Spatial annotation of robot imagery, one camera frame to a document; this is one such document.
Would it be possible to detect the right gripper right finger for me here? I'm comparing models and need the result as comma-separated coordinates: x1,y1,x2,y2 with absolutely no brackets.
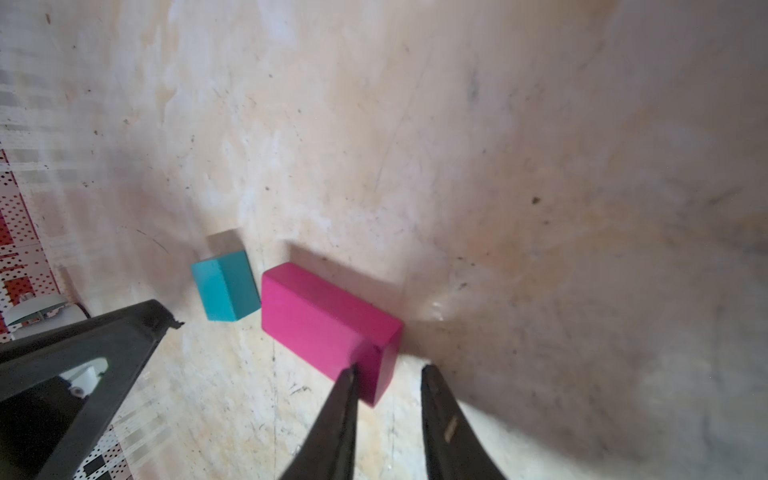
421,364,504,480

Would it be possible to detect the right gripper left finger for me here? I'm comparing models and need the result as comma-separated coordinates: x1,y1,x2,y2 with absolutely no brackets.
281,365,359,480

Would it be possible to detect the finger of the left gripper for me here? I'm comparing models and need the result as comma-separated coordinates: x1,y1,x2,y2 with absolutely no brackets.
1,300,182,479

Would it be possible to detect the magenta block group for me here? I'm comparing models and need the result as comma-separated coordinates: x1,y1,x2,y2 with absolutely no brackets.
262,262,404,407

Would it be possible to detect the teal cube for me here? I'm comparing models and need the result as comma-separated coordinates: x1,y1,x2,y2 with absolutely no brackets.
190,250,262,322

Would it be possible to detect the white alarm clock on table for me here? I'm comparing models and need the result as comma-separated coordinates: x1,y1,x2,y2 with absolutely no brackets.
1,294,90,343

